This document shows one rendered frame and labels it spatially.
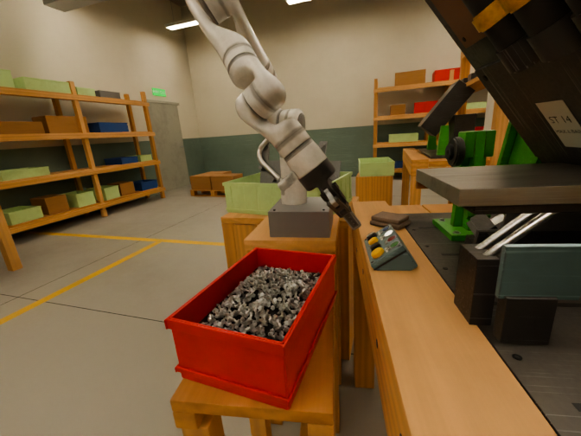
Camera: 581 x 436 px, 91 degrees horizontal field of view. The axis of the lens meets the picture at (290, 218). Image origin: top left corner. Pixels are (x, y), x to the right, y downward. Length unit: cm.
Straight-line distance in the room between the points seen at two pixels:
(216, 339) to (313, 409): 18
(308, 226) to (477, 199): 69
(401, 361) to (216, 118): 871
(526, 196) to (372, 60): 749
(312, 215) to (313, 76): 709
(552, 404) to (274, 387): 33
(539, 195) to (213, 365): 48
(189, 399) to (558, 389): 49
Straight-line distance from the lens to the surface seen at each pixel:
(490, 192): 35
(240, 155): 863
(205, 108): 914
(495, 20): 36
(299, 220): 97
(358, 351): 149
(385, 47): 783
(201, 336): 51
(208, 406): 55
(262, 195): 150
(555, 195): 38
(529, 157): 61
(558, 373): 50
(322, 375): 55
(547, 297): 51
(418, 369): 44
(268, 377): 48
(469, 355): 48
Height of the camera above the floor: 119
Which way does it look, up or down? 16 degrees down
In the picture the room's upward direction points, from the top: 4 degrees counter-clockwise
